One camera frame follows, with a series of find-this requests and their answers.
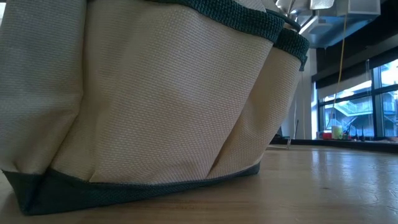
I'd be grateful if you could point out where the cream canvas garden bag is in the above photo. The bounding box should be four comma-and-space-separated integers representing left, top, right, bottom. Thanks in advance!
0, 0, 310, 217

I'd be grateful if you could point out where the pale yellow roll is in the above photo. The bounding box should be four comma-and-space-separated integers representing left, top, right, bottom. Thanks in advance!
331, 124, 343, 140

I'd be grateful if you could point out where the metal table bracket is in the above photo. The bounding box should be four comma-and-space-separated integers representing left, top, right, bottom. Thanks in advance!
275, 136, 293, 151

